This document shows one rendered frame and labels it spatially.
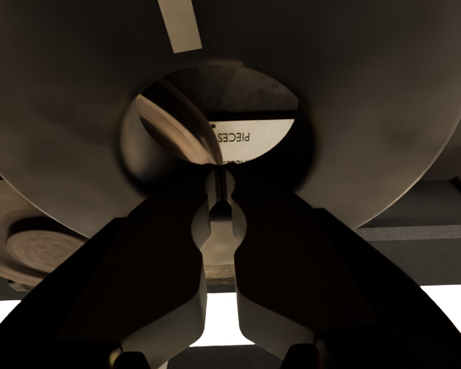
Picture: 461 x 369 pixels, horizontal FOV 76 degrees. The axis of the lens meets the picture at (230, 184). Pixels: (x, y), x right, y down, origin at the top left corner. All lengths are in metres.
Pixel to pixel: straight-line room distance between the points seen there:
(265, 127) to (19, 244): 0.41
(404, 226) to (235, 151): 5.46
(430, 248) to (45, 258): 9.29
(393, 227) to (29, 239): 5.66
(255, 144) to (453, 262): 9.09
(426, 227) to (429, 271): 2.99
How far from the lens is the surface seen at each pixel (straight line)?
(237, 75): 0.52
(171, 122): 0.38
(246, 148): 0.57
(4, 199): 0.42
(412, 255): 9.12
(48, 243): 0.46
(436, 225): 6.25
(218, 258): 0.16
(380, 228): 5.79
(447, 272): 9.27
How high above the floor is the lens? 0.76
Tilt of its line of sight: 46 degrees up
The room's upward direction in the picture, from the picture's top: 179 degrees clockwise
